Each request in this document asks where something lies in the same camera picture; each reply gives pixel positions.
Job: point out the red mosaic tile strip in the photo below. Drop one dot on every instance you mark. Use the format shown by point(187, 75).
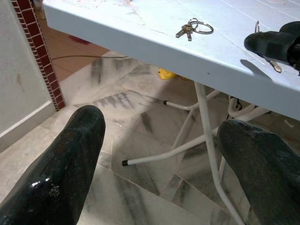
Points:
point(39, 54)

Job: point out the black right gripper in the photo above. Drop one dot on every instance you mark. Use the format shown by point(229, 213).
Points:
point(294, 51)

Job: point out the yellow plastic object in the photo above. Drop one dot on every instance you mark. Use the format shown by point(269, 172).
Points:
point(166, 74)

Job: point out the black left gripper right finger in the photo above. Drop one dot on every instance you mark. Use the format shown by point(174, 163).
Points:
point(264, 175)

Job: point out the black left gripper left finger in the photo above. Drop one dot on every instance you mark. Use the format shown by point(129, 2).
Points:
point(58, 175)

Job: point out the white folding table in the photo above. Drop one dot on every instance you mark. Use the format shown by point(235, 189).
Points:
point(140, 44)

